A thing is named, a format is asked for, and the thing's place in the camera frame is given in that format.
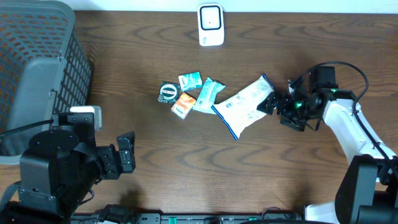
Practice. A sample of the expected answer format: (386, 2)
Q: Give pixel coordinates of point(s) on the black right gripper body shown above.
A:
(295, 111)

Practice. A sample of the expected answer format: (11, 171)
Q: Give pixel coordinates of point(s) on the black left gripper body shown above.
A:
(106, 165)

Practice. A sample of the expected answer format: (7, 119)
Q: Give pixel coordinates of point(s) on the teal white snack packet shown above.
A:
(207, 96)

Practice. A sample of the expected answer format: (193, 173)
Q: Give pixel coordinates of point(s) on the small orange candy box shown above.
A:
(183, 105)

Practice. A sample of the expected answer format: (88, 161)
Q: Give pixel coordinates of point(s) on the small teal candy box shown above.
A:
(190, 81)

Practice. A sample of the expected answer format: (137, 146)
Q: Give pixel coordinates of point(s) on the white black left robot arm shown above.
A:
(60, 167)

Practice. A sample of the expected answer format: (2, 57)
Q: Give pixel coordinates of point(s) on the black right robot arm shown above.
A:
(368, 192)

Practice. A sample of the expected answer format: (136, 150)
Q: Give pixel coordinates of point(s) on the white barcode scanner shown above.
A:
(210, 25)

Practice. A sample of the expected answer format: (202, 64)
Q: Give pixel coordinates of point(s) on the dark grey plastic basket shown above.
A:
(44, 69)

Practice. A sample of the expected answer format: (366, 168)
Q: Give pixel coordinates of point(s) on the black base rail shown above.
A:
(145, 218)

